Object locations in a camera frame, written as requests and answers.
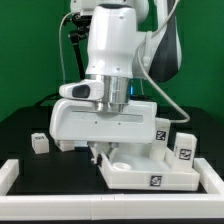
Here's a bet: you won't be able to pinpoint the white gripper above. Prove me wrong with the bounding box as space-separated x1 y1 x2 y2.
49 99 157 165

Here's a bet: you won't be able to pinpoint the white square table top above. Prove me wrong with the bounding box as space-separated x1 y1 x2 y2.
98 144 200 191

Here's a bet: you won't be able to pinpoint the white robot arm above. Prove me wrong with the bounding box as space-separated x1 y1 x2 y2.
50 0 181 161

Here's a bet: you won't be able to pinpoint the white U-shaped obstacle fence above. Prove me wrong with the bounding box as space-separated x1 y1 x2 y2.
0 158 224 221

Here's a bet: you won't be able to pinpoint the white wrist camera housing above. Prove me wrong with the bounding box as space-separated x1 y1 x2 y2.
59 79 104 101

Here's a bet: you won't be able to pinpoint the black cables at base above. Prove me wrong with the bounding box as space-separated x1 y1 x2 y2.
33 91 63 108

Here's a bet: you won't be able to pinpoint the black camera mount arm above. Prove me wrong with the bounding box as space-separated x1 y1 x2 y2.
67 13 91 80

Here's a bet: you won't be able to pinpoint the white cable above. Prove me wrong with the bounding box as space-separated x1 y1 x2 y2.
58 11 76 84

